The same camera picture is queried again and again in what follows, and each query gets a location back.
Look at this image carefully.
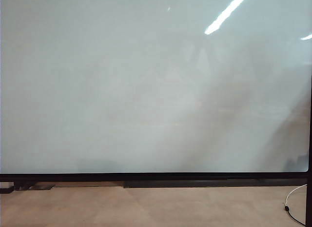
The black floor cable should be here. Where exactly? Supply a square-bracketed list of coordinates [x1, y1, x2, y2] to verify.
[284, 206, 307, 227]

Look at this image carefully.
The whiteboard with black frame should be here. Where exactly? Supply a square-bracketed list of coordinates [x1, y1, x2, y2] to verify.
[0, 0, 312, 227]

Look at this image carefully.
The white cable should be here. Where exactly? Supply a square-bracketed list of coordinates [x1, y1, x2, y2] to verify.
[283, 184, 308, 207]

